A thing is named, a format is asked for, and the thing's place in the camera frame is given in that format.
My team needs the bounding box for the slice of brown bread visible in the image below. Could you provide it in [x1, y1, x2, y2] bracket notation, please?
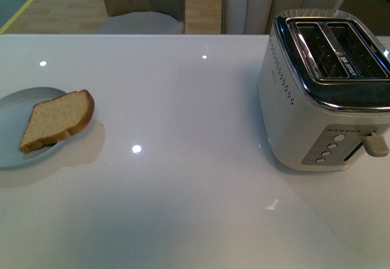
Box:
[19, 90, 94, 154]

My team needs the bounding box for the light blue round plate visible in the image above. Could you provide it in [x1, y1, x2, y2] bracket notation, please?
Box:
[1, 87, 65, 169]

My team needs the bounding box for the beige upholstered chair left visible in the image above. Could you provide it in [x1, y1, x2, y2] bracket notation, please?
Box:
[96, 0, 185, 35]

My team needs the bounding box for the white chrome two-slot toaster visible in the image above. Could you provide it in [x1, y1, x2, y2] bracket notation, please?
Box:
[257, 9, 389, 171]

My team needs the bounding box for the beige toaster lever knob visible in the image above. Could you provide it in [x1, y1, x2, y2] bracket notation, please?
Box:
[362, 132, 389, 157]

